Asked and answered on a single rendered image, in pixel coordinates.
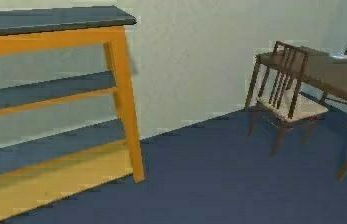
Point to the brown wooden dining table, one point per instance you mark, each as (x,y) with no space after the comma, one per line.
(334,75)

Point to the small pale blue glass dish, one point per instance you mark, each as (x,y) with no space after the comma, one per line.
(340,55)

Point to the orange shelf with blue boards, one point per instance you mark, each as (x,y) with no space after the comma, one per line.
(122,86)

